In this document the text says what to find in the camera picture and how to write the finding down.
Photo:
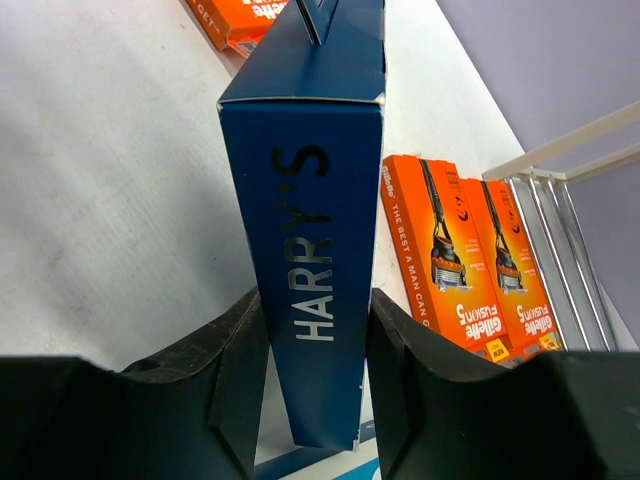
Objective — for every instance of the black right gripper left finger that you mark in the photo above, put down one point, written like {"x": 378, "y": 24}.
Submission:
{"x": 189, "y": 411}

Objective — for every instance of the orange Gillette Fusion5 box right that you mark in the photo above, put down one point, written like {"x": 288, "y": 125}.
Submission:
{"x": 514, "y": 274}

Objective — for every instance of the grey Harry's box blue razor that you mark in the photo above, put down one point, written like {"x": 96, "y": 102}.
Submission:
{"x": 302, "y": 122}

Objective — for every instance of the orange gillette fusion5 box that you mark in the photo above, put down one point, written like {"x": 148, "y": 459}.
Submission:
{"x": 442, "y": 264}
{"x": 238, "y": 25}
{"x": 514, "y": 274}

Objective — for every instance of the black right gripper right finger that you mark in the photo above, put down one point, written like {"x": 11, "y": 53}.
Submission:
{"x": 441, "y": 412}

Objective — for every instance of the cream metal-rod shelf rack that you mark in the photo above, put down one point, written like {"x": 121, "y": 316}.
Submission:
{"x": 543, "y": 183}

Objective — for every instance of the orange Gillette Fusion5 box middle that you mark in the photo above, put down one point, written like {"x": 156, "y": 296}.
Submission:
{"x": 442, "y": 264}

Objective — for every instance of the orange Gillette Fusion5 box left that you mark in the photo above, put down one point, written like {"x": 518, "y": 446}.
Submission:
{"x": 238, "y": 25}

